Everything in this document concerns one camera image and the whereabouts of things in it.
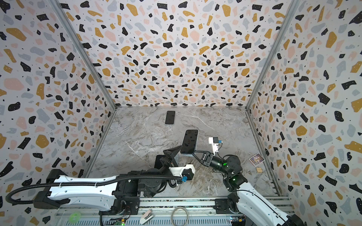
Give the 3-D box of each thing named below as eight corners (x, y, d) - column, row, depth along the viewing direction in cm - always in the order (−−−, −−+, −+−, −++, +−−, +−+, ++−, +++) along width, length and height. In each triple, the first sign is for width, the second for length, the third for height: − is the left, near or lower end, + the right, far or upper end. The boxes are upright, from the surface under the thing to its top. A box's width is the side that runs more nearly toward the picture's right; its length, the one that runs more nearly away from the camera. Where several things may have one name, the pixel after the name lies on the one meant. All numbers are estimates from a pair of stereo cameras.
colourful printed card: (255, 166, 91) (256, 165, 89) (248, 159, 94) (250, 157, 93) (263, 161, 94) (265, 159, 92) (257, 154, 97) (258, 152, 95)
